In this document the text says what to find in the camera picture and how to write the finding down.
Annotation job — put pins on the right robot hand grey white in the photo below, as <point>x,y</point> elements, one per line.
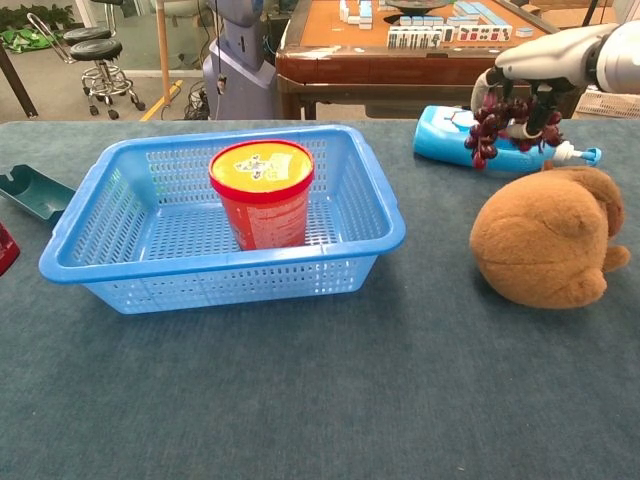
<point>545,57</point>

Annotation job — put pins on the bunch of purple grapes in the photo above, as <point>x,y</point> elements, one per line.
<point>487,127</point>

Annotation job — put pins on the red instant noodle cup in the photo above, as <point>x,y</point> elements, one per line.
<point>270,220</point>

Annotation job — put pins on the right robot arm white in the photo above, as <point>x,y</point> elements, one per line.
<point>622,57</point>

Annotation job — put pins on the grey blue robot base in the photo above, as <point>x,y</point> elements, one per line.
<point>240,75</point>

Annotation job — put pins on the single blue mahjong tile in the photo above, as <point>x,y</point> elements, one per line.
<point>524,32</point>

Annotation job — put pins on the face-up mahjong tile row red print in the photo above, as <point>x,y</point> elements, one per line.
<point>482,34</point>

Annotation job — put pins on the white plastic crate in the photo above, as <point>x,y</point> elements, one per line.
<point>612,106</point>

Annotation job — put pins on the face-up mahjong tile row black print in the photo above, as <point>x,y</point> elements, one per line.
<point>420,37</point>

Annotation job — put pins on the blue-backed mahjong tile row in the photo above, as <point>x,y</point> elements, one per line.
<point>420,20</point>

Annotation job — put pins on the blue detergent pump bottle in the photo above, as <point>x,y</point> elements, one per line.
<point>440,142</point>

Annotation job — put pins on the brown mahjong table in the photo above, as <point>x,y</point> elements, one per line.
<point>400,65</point>

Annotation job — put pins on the brown plush toy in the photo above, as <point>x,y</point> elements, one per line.
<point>540,240</point>

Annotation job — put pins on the stacked blue mahjong tiles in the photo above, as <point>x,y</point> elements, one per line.
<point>356,12</point>

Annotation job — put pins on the wooden pole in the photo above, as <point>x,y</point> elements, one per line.
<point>163,50</point>

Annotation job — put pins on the yellow floor strip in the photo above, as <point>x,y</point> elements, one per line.
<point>160,102</point>

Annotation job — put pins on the blue perforated plastic basket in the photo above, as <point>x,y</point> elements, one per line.
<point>225,295</point>

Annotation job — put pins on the black round stool chrome base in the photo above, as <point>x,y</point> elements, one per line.
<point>96,49</point>
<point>87,34</point>

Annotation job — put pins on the green plants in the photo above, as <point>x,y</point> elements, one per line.
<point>30,17</point>

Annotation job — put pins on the green cloth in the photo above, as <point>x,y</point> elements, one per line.
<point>20,40</point>

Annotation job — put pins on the dark table leg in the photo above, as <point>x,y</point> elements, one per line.
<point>17,82</point>

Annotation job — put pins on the teal plastic tray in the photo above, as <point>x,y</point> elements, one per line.
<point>35,195</point>

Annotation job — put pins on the red plastic object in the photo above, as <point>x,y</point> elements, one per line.
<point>6,250</point>

